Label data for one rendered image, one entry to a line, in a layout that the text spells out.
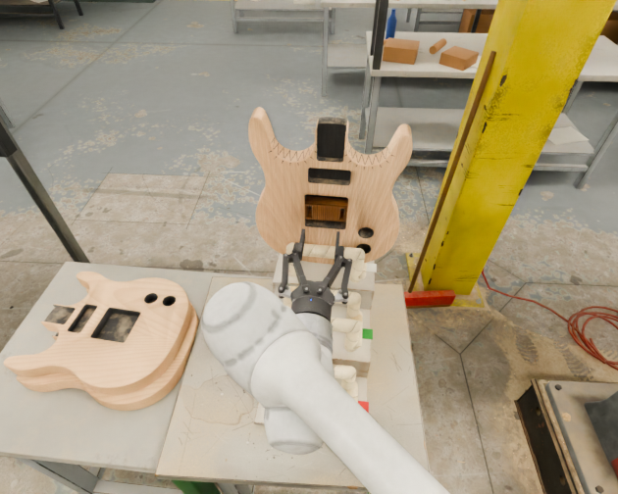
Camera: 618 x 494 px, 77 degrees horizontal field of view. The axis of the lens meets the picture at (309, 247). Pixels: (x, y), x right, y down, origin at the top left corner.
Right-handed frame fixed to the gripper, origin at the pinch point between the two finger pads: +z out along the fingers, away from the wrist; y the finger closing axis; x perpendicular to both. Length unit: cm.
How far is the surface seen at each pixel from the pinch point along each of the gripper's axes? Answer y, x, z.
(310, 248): -2.8, -10.0, 7.9
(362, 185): 8.2, 8.4, 10.4
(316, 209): -1.7, 0.9, 10.3
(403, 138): 15.0, 20.3, 10.4
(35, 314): -87, -41, 0
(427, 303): 58, -125, 80
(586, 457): 104, -102, -3
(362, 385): 13.1, -36.8, -13.9
